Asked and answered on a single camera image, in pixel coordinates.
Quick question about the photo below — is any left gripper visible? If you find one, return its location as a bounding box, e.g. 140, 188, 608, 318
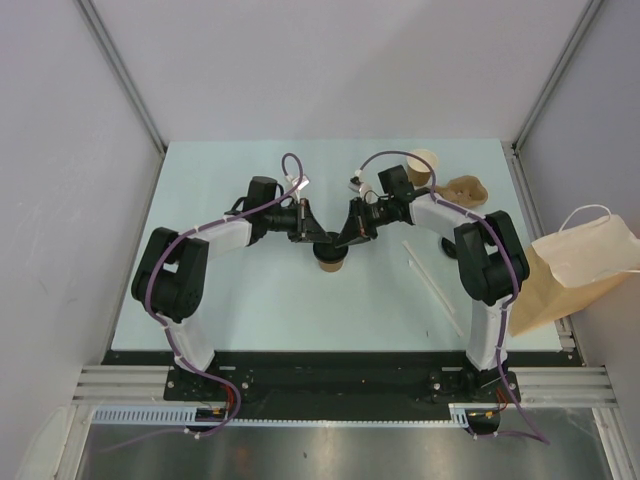
263, 199, 330, 244

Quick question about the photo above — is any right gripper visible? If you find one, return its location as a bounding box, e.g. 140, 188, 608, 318
336, 198, 395, 250

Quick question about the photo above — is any black cup lid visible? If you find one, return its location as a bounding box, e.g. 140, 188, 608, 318
440, 238, 458, 260
312, 243, 348, 264

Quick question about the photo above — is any brown paper cup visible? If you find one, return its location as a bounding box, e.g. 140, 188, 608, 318
406, 149, 439, 188
318, 259, 344, 273

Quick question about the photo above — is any pulp cup carrier tray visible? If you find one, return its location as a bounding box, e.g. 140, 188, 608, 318
436, 175, 489, 208

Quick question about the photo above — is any brown paper bag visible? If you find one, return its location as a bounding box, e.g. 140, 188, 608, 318
509, 204, 639, 337

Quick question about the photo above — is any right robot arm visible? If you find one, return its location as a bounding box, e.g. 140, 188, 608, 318
335, 166, 530, 401

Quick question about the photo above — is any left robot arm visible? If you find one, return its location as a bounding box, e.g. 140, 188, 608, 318
131, 174, 332, 400

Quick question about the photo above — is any wrapped straw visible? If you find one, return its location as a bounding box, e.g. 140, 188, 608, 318
408, 260, 463, 337
402, 240, 455, 315

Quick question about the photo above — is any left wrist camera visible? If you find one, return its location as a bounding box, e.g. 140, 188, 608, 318
284, 174, 309, 202

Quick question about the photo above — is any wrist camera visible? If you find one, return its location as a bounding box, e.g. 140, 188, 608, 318
284, 174, 309, 202
348, 170, 373, 203

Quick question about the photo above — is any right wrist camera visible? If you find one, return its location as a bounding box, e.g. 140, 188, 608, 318
348, 170, 373, 203

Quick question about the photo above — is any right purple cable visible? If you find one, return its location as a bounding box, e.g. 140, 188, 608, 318
355, 149, 551, 445

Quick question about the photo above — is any purple cable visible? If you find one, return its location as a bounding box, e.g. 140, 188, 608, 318
355, 149, 551, 445
144, 152, 304, 441

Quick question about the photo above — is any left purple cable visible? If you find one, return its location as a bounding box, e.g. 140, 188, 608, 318
144, 152, 304, 441

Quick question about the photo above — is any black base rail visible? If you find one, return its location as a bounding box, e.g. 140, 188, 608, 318
101, 348, 584, 422

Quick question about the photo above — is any aluminium frame post right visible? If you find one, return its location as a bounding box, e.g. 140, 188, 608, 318
511, 0, 607, 151

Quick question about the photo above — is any aluminium frame post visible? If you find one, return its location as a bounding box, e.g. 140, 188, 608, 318
511, 0, 607, 151
74, 0, 168, 154

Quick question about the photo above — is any white cable duct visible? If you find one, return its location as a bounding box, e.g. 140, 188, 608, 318
89, 402, 473, 429

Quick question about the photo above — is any aluminium frame post left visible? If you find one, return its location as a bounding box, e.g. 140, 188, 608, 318
74, 0, 168, 154

